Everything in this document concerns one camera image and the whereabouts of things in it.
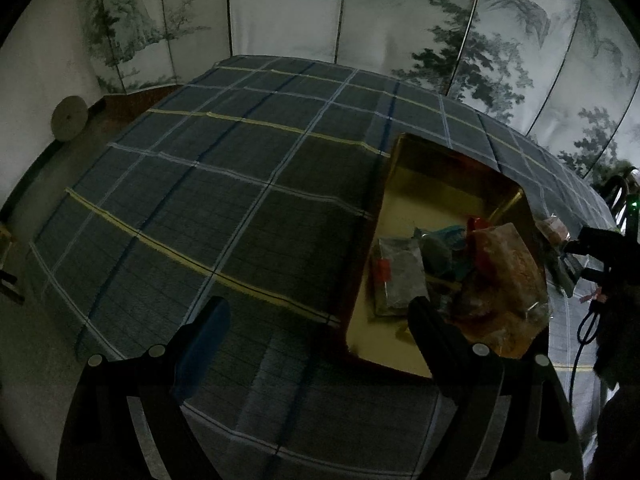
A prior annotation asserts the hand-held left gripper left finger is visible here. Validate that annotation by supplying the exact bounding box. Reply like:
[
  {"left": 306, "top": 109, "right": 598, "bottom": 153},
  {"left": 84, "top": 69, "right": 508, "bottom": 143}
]
[{"left": 57, "top": 296, "right": 232, "bottom": 480}]

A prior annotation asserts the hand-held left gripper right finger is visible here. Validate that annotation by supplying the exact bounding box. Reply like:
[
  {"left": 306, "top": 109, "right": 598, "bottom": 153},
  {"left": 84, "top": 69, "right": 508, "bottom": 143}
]
[{"left": 407, "top": 296, "right": 586, "bottom": 480}]

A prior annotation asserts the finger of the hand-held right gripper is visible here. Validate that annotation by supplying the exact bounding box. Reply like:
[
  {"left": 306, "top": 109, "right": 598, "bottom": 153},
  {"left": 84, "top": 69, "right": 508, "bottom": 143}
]
[
  {"left": 564, "top": 227, "right": 613, "bottom": 261},
  {"left": 552, "top": 252, "right": 608, "bottom": 306}
]

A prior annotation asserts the grey snack packet red label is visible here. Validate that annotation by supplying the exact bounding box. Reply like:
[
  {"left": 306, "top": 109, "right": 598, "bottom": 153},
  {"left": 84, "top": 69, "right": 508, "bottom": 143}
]
[{"left": 371, "top": 236, "right": 433, "bottom": 317}]

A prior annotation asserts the clear packet of orange snacks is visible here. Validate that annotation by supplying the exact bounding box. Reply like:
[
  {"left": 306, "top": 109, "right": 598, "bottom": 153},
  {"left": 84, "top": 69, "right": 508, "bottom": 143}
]
[{"left": 445, "top": 222, "right": 553, "bottom": 360}]

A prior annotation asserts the teal snack packet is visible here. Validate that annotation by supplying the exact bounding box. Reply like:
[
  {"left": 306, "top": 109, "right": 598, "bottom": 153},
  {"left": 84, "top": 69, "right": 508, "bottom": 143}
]
[{"left": 414, "top": 226, "right": 468, "bottom": 283}]

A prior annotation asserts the red and gold tin box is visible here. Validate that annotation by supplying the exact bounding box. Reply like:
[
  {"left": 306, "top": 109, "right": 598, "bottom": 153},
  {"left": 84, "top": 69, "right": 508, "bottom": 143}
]
[{"left": 344, "top": 132, "right": 533, "bottom": 380}]

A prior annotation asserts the pink clear snack packet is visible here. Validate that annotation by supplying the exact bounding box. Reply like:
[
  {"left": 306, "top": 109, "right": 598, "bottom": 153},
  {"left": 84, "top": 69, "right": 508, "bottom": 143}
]
[{"left": 536, "top": 214, "right": 572, "bottom": 246}]

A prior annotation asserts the dark wooden chair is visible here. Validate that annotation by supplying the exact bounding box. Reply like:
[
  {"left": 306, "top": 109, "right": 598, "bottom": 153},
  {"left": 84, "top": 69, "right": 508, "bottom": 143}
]
[{"left": 597, "top": 162, "right": 640, "bottom": 211}]

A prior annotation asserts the grey plaid blanket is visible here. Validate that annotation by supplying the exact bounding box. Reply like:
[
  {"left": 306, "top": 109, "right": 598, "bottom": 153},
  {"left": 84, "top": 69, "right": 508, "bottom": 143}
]
[{"left": 27, "top": 54, "right": 621, "bottom": 480}]

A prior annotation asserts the round grey disc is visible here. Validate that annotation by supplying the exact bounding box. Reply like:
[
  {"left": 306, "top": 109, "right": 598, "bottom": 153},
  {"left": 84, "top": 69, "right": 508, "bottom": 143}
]
[{"left": 51, "top": 95, "right": 91, "bottom": 142}]

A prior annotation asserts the painted folding screen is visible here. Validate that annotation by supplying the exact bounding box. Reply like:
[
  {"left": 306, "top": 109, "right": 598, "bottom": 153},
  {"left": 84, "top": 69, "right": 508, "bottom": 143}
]
[{"left": 75, "top": 0, "right": 640, "bottom": 186}]

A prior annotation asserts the blue cable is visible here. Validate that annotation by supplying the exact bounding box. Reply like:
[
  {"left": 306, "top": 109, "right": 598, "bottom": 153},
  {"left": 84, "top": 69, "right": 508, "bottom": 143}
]
[{"left": 570, "top": 300, "right": 603, "bottom": 376}]

